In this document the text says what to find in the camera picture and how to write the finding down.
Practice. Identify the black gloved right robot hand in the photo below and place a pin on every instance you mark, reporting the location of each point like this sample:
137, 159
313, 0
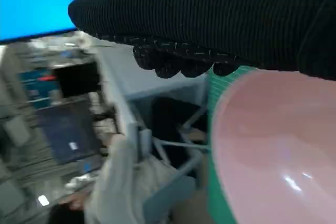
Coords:
210, 11

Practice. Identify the pink bowl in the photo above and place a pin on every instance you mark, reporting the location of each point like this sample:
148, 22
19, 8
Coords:
275, 142

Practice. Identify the white desk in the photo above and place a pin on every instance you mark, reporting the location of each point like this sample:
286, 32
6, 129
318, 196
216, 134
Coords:
118, 82

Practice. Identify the black box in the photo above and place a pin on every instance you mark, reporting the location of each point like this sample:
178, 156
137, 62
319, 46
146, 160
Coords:
76, 79

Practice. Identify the blue computer monitor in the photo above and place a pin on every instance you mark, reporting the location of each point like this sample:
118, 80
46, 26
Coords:
31, 1

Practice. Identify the grey office chair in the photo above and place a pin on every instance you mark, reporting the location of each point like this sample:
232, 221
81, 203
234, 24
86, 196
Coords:
173, 190

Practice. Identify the dark laptop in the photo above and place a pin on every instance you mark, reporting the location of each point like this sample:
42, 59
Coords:
68, 134

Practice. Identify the green cutting mat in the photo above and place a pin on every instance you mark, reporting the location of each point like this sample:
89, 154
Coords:
218, 203

